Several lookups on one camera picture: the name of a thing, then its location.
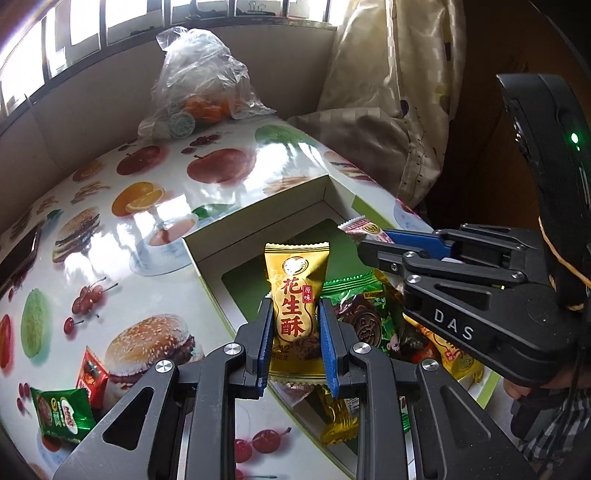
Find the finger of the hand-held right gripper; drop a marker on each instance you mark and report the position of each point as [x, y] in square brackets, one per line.
[411, 237]
[388, 256]

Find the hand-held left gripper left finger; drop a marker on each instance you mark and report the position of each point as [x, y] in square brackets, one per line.
[267, 341]

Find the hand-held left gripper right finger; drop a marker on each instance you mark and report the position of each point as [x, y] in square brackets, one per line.
[328, 350]

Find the pink white candy packet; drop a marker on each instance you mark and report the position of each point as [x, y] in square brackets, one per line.
[364, 228]

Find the large green wafer packet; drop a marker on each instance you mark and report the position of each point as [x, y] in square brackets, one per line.
[364, 295]

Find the yellow peanut candy packet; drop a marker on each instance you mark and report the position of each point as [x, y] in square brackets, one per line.
[461, 364]
[295, 295]

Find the long gold snack bar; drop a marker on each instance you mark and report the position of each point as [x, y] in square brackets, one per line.
[339, 417]

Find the white green cardboard box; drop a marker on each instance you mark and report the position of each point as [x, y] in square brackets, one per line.
[277, 207]

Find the person's right hand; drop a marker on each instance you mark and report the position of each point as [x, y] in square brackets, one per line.
[531, 392]

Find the cream patterned curtain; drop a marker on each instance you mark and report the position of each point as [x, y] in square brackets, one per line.
[383, 92]

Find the small red snack packet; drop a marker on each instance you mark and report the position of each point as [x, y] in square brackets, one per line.
[92, 378]

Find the small green snack packet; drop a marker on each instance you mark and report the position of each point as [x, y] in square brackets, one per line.
[60, 413]

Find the person's plaid clothing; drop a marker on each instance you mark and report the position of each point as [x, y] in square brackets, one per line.
[554, 438]

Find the black smartphone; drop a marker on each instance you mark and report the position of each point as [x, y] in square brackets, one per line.
[21, 258]

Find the clear plastic bag of oranges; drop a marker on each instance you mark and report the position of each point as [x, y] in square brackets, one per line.
[198, 74]

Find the metal window grille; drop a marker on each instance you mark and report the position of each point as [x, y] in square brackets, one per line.
[115, 32]

